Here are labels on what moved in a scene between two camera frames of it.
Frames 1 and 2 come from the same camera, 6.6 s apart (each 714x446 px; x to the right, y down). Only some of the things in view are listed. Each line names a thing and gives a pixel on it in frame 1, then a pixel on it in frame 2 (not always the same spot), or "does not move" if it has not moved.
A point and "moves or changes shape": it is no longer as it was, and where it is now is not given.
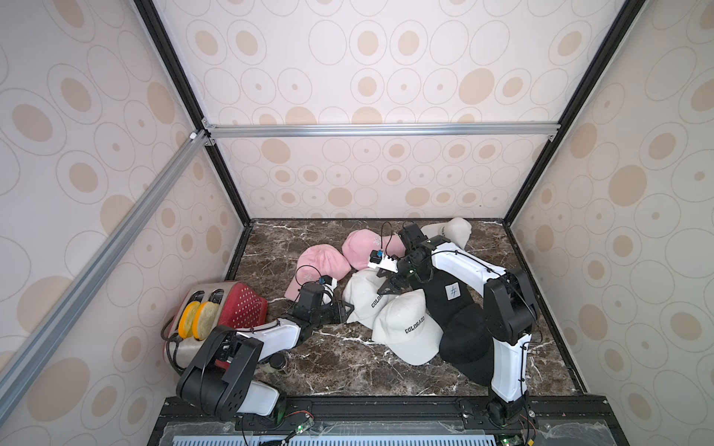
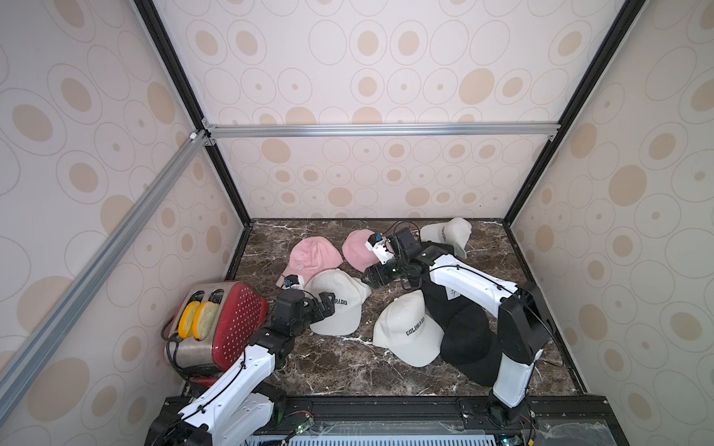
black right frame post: (624, 22) does not move
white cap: (457, 230) does not move
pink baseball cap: (315, 262) moves or changes shape
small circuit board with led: (307, 425) does not move
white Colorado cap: (361, 288) moves or changes shape
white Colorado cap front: (408, 331) does not move
